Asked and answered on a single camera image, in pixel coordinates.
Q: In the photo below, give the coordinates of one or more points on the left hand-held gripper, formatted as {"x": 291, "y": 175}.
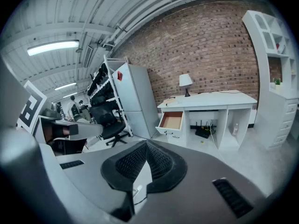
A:
{"x": 29, "y": 108}

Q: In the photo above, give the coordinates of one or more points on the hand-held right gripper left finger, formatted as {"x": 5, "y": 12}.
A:
{"x": 88, "y": 178}

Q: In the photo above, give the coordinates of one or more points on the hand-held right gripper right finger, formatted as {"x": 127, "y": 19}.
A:
{"x": 198, "y": 190}

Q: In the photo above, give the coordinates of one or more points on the white wooden drawer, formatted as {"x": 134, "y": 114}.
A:
{"x": 171, "y": 120}

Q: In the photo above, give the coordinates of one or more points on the small closed desk drawer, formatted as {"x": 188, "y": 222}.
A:
{"x": 176, "y": 140}

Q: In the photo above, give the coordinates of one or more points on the black mesh office chair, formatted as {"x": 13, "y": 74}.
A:
{"x": 105, "y": 118}

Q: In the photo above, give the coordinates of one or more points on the white ceiling tube light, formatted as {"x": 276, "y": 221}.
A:
{"x": 52, "y": 47}
{"x": 70, "y": 95}
{"x": 65, "y": 86}

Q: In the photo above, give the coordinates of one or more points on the white rack of black items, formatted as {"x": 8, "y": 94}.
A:
{"x": 100, "y": 78}

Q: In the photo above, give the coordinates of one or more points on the black router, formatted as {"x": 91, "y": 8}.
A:
{"x": 202, "y": 134}

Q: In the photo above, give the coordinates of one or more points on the grey refrigerator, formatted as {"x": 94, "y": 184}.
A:
{"x": 137, "y": 97}

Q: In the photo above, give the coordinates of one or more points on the red fridge sticker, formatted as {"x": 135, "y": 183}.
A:
{"x": 119, "y": 75}

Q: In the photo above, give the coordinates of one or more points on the white ceiling air vent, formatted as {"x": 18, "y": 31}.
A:
{"x": 87, "y": 57}

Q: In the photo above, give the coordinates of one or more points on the white desk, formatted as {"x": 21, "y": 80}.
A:
{"x": 210, "y": 99}

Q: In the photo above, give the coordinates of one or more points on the white bookshelf cabinet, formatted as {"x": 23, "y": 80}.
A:
{"x": 268, "y": 115}

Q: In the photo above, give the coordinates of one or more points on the white shade table lamp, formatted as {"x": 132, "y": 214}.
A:
{"x": 185, "y": 79}

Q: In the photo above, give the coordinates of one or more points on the small green potted plant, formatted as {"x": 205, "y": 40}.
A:
{"x": 277, "y": 81}

